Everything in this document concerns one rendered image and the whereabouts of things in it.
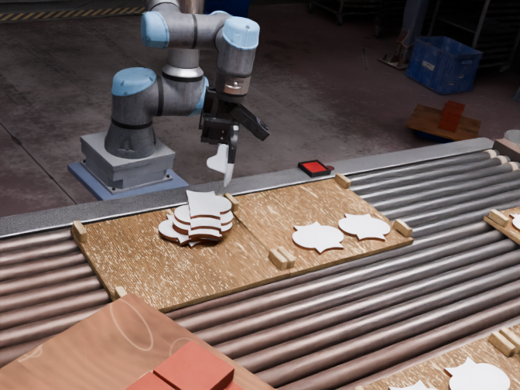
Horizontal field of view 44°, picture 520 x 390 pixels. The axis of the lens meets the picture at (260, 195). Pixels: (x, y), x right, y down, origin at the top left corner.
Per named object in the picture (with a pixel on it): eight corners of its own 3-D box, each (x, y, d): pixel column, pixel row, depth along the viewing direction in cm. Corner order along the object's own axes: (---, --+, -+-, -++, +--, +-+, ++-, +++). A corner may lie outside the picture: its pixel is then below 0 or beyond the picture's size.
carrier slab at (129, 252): (70, 233, 156) (70, 227, 155) (217, 204, 178) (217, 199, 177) (125, 323, 132) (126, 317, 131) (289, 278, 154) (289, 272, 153)
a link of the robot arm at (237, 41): (254, 16, 139) (267, 29, 132) (244, 65, 144) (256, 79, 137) (219, 12, 136) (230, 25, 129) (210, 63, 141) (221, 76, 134)
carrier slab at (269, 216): (219, 203, 178) (219, 199, 177) (334, 182, 199) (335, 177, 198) (289, 278, 154) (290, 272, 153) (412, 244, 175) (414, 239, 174)
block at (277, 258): (266, 257, 157) (268, 248, 155) (273, 255, 158) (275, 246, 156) (280, 271, 153) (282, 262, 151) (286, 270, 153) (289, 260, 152)
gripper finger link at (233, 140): (224, 165, 145) (226, 127, 146) (231, 165, 145) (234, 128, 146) (227, 162, 140) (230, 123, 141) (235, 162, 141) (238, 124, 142)
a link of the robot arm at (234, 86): (248, 68, 143) (253, 81, 136) (244, 87, 145) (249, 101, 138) (214, 63, 141) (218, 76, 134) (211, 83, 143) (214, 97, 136)
